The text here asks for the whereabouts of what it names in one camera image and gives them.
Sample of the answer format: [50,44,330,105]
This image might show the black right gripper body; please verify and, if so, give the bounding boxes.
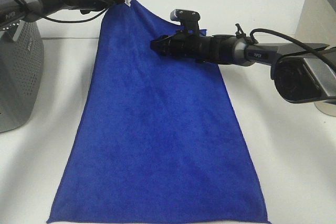
[167,33,212,62]

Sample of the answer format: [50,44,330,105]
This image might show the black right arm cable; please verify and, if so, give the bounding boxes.
[235,23,336,72]

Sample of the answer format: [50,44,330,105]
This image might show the grey perforated plastic basket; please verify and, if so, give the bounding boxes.
[1,21,44,133]

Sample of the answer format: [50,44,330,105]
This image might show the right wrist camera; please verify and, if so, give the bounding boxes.
[170,9,201,36]

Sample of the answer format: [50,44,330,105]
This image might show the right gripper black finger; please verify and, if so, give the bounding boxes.
[150,35,171,56]

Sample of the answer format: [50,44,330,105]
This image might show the blue microfibre towel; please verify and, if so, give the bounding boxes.
[48,0,268,223]

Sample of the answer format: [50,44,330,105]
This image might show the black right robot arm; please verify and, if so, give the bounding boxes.
[150,31,335,104]

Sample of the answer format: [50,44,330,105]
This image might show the beige plastic bin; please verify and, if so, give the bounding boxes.
[295,0,335,116]

